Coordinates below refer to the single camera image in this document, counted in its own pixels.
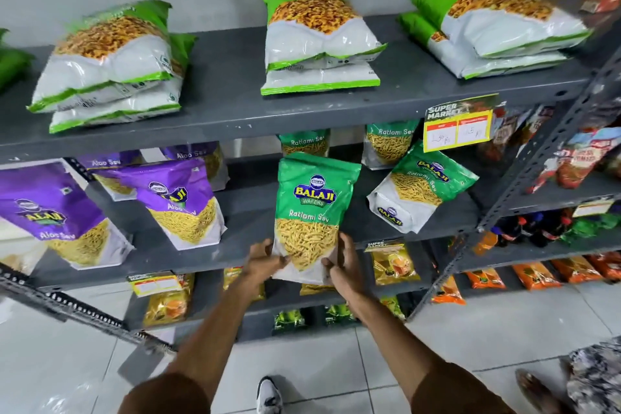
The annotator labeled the person's right hand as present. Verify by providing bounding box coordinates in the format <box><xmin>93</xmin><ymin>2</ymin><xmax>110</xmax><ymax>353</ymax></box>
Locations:
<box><xmin>321</xmin><ymin>232</ymin><xmax>367</xmax><ymax>305</ymax></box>

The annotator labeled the person's left hand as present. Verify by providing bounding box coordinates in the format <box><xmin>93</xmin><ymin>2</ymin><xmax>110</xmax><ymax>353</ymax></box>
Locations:
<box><xmin>241</xmin><ymin>239</ymin><xmax>292</xmax><ymax>289</ymax></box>

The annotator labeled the grey metal shelf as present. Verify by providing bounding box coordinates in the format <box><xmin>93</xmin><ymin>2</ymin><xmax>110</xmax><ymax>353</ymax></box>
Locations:
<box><xmin>0</xmin><ymin>0</ymin><xmax>598</xmax><ymax>356</ymax></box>

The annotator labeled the green-white packet stack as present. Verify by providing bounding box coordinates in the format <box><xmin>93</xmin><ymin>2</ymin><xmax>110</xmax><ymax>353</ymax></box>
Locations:
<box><xmin>0</xmin><ymin>0</ymin><xmax>594</xmax><ymax>134</ymax></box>

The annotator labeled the person's right forearm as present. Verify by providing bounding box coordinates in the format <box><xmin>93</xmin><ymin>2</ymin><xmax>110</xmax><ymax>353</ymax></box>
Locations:
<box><xmin>345</xmin><ymin>294</ymin><xmax>518</xmax><ymax>414</ymax></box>

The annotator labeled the person's left forearm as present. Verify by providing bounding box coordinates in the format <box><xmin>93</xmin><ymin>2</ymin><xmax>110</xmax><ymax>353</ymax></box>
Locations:
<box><xmin>118</xmin><ymin>278</ymin><xmax>265</xmax><ymax>414</ymax></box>

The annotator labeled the dark green packet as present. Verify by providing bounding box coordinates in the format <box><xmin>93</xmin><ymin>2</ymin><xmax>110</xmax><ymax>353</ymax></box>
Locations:
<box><xmin>325</xmin><ymin>304</ymin><xmax>358</xmax><ymax>326</ymax></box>
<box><xmin>380</xmin><ymin>296</ymin><xmax>406</xmax><ymax>321</ymax></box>
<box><xmin>274</xmin><ymin>310</ymin><xmax>307</xmax><ymax>332</ymax></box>

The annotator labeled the small yellow price label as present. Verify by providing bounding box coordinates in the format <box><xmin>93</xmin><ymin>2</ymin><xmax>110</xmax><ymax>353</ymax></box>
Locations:
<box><xmin>364</xmin><ymin>239</ymin><xmax>406</xmax><ymax>254</ymax></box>
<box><xmin>572</xmin><ymin>199</ymin><xmax>615</xmax><ymax>219</ymax></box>
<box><xmin>127</xmin><ymin>270</ymin><xmax>184</xmax><ymax>298</ymax></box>

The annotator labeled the orange packet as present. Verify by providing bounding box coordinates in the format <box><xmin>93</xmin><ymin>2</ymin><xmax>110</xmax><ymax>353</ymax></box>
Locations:
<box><xmin>464</xmin><ymin>268</ymin><xmax>507</xmax><ymax>290</ymax></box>
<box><xmin>588</xmin><ymin>252</ymin><xmax>621</xmax><ymax>281</ymax></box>
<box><xmin>552</xmin><ymin>257</ymin><xmax>604</xmax><ymax>283</ymax></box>
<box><xmin>430</xmin><ymin>275</ymin><xmax>466</xmax><ymax>306</ymax></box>
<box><xmin>512</xmin><ymin>262</ymin><xmax>563</xmax><ymax>290</ymax></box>

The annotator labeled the white black sneaker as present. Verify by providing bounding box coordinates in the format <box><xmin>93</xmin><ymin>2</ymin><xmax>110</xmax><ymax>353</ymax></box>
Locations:
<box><xmin>256</xmin><ymin>376</ymin><xmax>284</xmax><ymax>414</ymax></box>

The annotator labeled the yellow red price label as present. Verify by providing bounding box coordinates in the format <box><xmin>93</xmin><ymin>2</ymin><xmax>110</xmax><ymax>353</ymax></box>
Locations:
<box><xmin>423</xmin><ymin>94</ymin><xmax>499</xmax><ymax>153</ymax></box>

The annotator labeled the row of soft drink bottles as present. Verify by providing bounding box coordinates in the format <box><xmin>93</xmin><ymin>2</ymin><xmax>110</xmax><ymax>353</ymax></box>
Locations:
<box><xmin>473</xmin><ymin>212</ymin><xmax>621</xmax><ymax>254</ymax></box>

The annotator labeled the grey metal rack unit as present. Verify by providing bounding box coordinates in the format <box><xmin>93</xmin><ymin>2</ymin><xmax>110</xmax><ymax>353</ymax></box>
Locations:
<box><xmin>409</xmin><ymin>0</ymin><xmax>621</xmax><ymax>320</ymax></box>

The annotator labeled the row of red sauce pouches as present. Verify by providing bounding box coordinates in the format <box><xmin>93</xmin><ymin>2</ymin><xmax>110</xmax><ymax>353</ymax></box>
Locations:
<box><xmin>477</xmin><ymin>105</ymin><xmax>621</xmax><ymax>194</ymax></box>

